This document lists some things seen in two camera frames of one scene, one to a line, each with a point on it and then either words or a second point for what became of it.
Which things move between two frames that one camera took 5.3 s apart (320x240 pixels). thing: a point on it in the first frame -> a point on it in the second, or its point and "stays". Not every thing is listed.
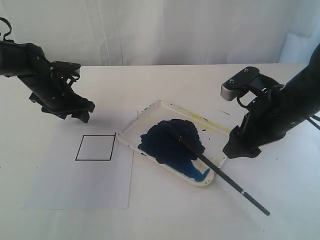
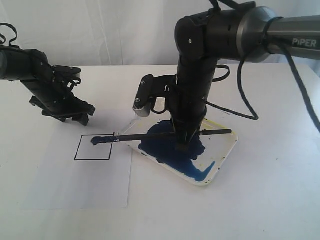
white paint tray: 187,145 stays
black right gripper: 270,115 -> 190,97
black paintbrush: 219,170 -> 97,140
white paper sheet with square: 77,165 stays
